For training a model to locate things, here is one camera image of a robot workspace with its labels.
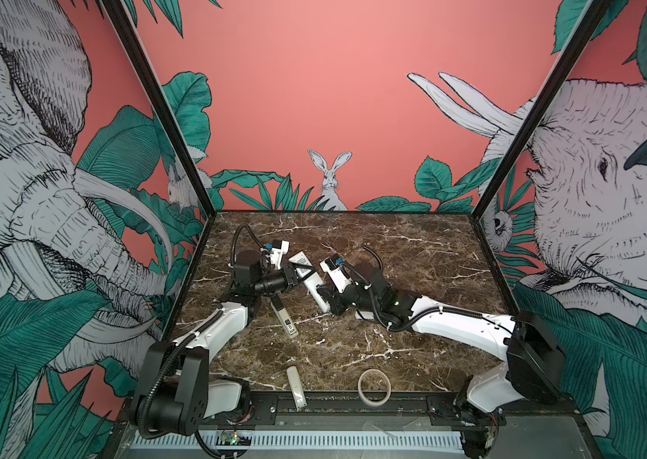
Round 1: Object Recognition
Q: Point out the tape roll ring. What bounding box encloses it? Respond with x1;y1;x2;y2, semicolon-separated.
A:
357;368;393;409

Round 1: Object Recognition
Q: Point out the white remote battery cover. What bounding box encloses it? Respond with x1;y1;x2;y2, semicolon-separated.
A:
286;365;307;411

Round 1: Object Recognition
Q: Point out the small circuit board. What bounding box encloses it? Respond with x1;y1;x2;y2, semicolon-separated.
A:
216;430;252;449

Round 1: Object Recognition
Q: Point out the right black frame post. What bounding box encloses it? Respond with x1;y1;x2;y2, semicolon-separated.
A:
471;0;614;219

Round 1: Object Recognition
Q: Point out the left black frame post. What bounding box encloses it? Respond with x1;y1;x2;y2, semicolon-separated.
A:
98;0;218;218

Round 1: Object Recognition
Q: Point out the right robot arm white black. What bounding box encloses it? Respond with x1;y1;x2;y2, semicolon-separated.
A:
308;262;566;413

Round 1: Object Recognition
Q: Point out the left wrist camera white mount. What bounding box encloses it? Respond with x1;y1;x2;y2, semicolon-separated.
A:
265;239;289;270

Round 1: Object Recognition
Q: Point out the black front mounting rail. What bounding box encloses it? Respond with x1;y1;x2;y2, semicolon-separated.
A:
202;388;587;430

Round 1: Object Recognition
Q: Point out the black corrugated cable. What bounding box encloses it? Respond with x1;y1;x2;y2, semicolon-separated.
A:
230;223;267;265

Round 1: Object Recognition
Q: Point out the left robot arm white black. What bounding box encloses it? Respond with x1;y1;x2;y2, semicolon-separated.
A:
129;251;315;439

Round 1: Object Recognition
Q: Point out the black white marker pen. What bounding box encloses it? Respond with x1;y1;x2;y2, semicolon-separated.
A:
270;295;298;339

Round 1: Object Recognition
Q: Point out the white remote control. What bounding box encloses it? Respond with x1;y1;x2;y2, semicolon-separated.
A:
289;252;331;314

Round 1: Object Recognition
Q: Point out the black frame post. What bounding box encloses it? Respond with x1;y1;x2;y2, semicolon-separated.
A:
98;0;218;218
471;0;614;219

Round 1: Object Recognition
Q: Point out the white ventilation grille strip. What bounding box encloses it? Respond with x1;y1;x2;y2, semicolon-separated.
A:
127;429;465;452

